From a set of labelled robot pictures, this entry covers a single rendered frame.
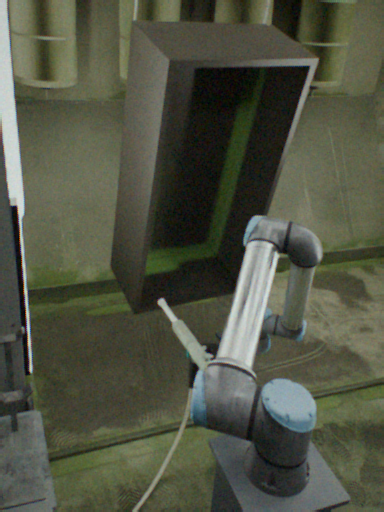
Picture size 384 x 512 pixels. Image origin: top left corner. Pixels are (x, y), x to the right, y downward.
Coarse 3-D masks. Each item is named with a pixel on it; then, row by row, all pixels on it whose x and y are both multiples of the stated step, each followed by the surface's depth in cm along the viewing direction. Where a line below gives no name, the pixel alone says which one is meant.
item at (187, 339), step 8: (160, 304) 247; (168, 312) 241; (176, 320) 235; (176, 328) 231; (184, 328) 230; (184, 336) 226; (192, 336) 226; (184, 344) 225; (192, 344) 221; (192, 352) 219; (200, 352) 217; (192, 360) 220; (200, 360) 214; (208, 360) 214; (192, 368) 224; (200, 368) 214; (192, 376) 226; (192, 384) 228
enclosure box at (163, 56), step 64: (128, 64) 210; (192, 64) 182; (256, 64) 193; (128, 128) 221; (192, 128) 242; (256, 128) 245; (128, 192) 233; (192, 192) 267; (256, 192) 252; (128, 256) 246; (192, 256) 292
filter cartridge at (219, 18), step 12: (216, 0) 317; (228, 0) 307; (240, 0) 306; (252, 0) 304; (264, 0) 306; (216, 12) 317; (228, 12) 309; (240, 12) 306; (252, 12) 307; (264, 12) 309
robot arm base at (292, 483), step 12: (252, 444) 160; (252, 456) 158; (252, 468) 157; (264, 468) 154; (276, 468) 152; (288, 468) 151; (300, 468) 154; (252, 480) 156; (264, 480) 154; (276, 480) 152; (288, 480) 152; (300, 480) 154; (264, 492) 155; (276, 492) 153; (288, 492) 153
